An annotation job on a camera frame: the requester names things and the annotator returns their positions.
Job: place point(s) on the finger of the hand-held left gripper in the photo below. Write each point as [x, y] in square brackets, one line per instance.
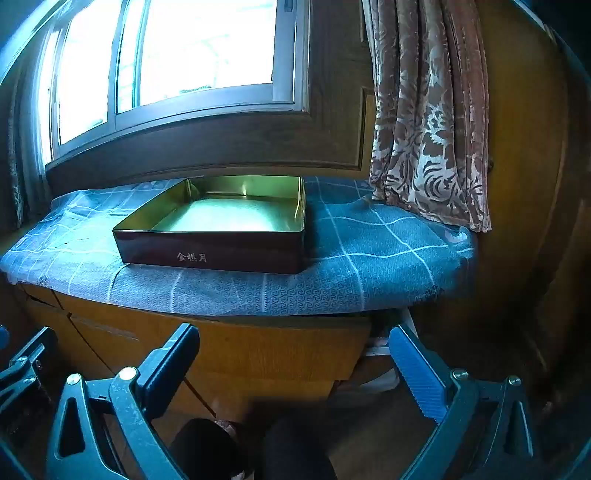
[32, 350]

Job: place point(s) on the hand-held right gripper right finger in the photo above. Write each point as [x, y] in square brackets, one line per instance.
[415, 369]

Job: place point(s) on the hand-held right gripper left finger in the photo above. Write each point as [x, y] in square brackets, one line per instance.
[168, 364]

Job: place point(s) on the wooden drawer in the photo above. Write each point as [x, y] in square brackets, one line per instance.
[258, 350]

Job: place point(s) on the dark square tin box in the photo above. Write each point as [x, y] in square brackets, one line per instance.
[221, 251]

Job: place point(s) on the person's left leg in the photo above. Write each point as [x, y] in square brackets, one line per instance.
[203, 452]

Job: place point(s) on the person's leg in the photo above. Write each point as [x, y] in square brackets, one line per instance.
[300, 454]
[203, 452]

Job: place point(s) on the blue checked cloth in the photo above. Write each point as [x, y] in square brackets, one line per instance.
[369, 258]

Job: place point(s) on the person's right leg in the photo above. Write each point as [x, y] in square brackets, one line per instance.
[300, 454]

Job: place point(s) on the grey curtain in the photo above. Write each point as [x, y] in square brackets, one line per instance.
[16, 161]

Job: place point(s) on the wooden wardrobe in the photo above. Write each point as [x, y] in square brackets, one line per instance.
[521, 207]

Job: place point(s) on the brown floral curtain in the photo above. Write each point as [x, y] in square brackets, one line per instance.
[425, 115]

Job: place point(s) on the sliding glass window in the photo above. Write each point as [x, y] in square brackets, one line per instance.
[207, 46]

